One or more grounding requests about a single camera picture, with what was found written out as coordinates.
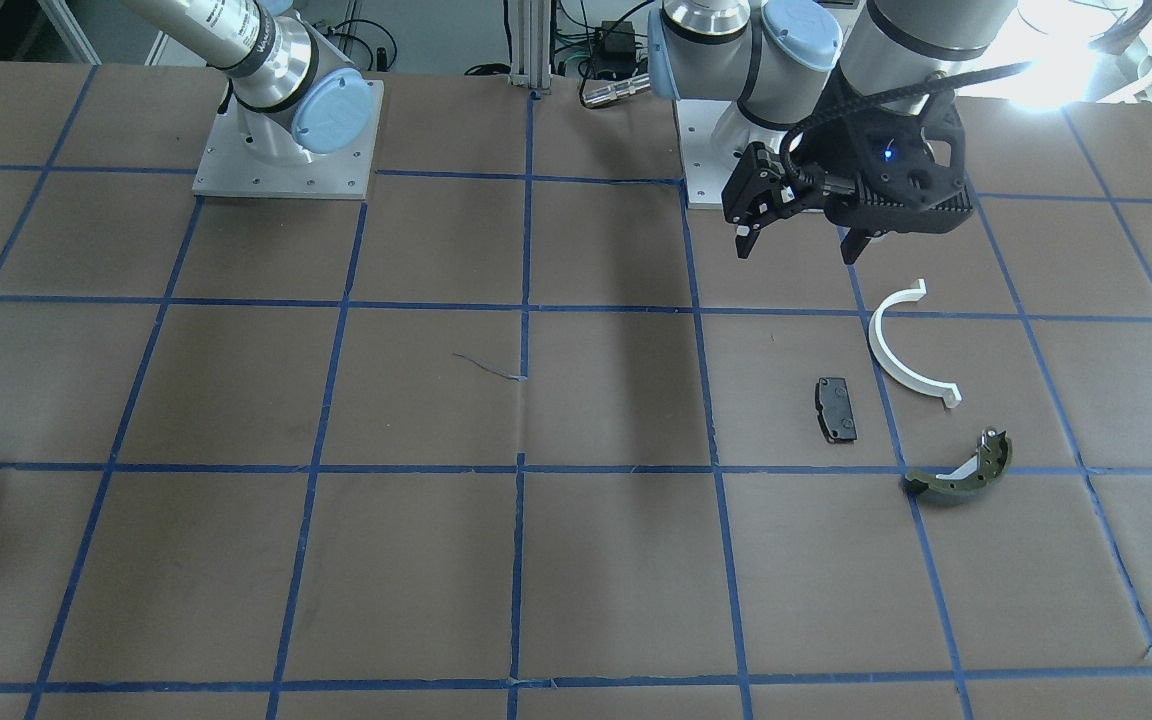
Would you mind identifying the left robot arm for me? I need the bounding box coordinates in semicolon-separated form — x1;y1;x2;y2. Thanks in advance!
646;1;1026;265

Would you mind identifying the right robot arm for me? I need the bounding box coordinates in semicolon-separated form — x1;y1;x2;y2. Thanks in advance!
126;1;379;156

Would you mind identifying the aluminium frame post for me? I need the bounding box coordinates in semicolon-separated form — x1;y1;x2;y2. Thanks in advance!
502;1;556;94

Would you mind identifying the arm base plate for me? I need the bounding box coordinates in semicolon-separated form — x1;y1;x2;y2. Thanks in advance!
192;79;385;200
675;99;785;211

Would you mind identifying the black brake pad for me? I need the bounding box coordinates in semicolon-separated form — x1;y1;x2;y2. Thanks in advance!
814;377;858;445

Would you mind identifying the black cable bundle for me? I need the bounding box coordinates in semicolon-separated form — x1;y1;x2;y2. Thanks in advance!
321;15;399;73

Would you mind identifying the olive brake shoe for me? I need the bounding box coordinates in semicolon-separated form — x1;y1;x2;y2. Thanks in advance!
901;427;1011;506

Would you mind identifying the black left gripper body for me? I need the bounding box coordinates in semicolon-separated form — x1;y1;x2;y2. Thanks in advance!
791;90;967;217

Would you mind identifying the white curved plastic part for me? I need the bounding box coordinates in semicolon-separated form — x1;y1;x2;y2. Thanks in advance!
867;278;963;410

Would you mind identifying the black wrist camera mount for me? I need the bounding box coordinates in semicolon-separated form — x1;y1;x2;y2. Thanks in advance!
812;91;973;234

